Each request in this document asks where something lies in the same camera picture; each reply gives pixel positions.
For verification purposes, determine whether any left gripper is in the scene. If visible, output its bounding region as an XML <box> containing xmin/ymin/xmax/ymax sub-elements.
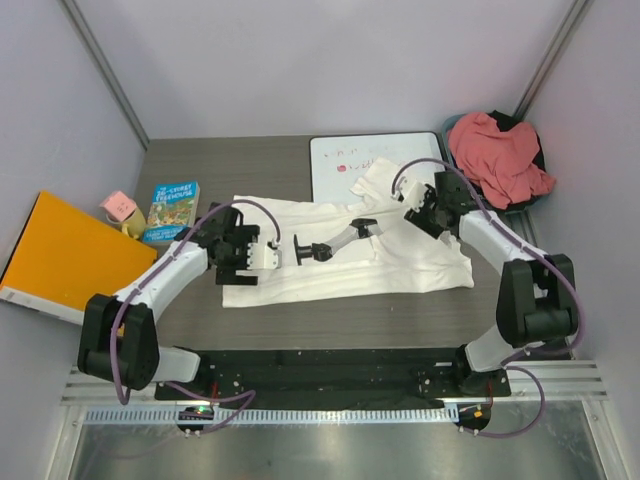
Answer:
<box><xmin>215</xmin><ymin>226</ymin><xmax>259</xmax><ymax>283</ymax></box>

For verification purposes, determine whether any white t-shirt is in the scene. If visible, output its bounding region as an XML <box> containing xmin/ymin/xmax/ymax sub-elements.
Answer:
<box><xmin>222</xmin><ymin>158</ymin><xmax>474</xmax><ymax>308</ymax></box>

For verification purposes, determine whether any blue treehouse book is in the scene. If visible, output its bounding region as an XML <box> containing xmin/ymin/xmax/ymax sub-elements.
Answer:
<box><xmin>142</xmin><ymin>181</ymin><xmax>200</xmax><ymax>245</ymax></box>

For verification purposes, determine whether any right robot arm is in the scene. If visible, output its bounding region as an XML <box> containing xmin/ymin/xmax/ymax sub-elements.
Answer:
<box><xmin>393</xmin><ymin>171</ymin><xmax>579</xmax><ymax>396</ymax></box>

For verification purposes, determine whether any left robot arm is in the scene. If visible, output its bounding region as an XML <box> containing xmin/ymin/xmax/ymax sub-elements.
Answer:
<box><xmin>77</xmin><ymin>204</ymin><xmax>260</xmax><ymax>404</ymax></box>

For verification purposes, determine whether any pink t-shirt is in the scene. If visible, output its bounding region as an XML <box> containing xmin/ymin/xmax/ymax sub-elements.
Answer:
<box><xmin>448</xmin><ymin>111</ymin><xmax>557</xmax><ymax>210</ymax></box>

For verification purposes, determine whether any teal laundry basket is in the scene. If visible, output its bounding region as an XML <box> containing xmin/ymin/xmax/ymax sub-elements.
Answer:
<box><xmin>442</xmin><ymin>114</ymin><xmax>546</xmax><ymax>217</ymax></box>

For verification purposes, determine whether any yellow mug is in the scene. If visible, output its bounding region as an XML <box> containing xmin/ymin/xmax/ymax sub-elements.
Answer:
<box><xmin>106</xmin><ymin>208</ymin><xmax>146</xmax><ymax>240</ymax></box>

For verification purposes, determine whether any white whiteboard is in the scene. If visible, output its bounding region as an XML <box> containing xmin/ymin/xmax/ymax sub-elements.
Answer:
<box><xmin>309</xmin><ymin>132</ymin><xmax>442</xmax><ymax>204</ymax></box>

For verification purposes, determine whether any orange book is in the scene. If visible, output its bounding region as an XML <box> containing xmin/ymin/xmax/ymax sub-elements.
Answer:
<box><xmin>1</xmin><ymin>191</ymin><xmax>157</xmax><ymax>325</ymax></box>

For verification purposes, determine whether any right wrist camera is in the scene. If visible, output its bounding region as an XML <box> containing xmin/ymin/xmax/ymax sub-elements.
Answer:
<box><xmin>392</xmin><ymin>177</ymin><xmax>427</xmax><ymax>210</ymax></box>

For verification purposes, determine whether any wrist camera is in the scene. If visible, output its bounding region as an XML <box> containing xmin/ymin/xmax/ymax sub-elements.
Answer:
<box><xmin>392</xmin><ymin>177</ymin><xmax>427</xmax><ymax>210</ymax></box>
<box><xmin>247</xmin><ymin>240</ymin><xmax>282</xmax><ymax>271</ymax></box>

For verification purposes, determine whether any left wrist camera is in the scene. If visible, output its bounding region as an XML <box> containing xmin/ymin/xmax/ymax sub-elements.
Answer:
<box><xmin>247</xmin><ymin>240</ymin><xmax>282</xmax><ymax>271</ymax></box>

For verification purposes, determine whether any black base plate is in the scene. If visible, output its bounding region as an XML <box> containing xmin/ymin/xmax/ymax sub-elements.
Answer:
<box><xmin>180</xmin><ymin>347</ymin><xmax>511</xmax><ymax>401</ymax></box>

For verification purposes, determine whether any white slotted cable duct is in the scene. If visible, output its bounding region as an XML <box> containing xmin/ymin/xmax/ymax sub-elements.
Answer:
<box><xmin>84</xmin><ymin>404</ymin><xmax>459</xmax><ymax>426</ymax></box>

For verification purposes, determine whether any aluminium rail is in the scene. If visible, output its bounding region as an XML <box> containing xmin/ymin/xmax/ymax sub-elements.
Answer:
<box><xmin>61</xmin><ymin>360</ymin><xmax>609</xmax><ymax>405</ymax></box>

